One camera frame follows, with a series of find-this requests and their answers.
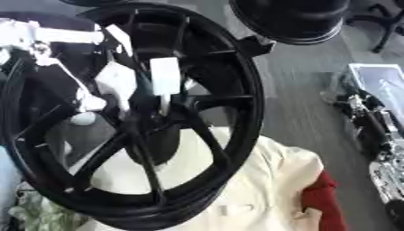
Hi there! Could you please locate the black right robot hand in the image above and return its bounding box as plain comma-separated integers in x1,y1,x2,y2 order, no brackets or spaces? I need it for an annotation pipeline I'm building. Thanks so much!
333,88,395,158

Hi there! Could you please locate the cream cloth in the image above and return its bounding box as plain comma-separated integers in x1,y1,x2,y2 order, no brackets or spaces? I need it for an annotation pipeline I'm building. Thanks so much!
69,125,326,231

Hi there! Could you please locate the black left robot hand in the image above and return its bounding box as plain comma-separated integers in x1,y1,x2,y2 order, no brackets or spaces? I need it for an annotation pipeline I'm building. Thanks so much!
11,42,115,126

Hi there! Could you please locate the white pin with flat head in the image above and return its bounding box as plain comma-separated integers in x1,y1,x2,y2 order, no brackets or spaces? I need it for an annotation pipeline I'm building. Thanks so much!
93,60,139,119
148,56,185,116
102,23,134,58

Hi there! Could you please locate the red cloth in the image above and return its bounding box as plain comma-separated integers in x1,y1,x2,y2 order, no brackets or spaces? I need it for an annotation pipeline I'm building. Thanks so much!
298,171,351,231

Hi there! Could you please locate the green and white patterned cloth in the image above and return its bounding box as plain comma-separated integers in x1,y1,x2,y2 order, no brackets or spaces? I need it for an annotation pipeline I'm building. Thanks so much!
6,189,90,231

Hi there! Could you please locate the black office chair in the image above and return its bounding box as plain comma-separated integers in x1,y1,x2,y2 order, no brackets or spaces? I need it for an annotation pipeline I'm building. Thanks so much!
344,0,404,54

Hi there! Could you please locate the black spoked wheel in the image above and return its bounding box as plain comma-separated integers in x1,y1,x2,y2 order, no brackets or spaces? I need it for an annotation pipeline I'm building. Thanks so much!
0,2,267,231

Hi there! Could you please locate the black wheel stand bracket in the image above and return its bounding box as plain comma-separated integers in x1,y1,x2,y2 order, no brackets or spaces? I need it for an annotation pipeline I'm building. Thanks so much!
234,33,278,59

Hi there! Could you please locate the clear plastic bin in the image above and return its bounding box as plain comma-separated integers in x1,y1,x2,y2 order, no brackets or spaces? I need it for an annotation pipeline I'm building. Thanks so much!
344,62,404,122

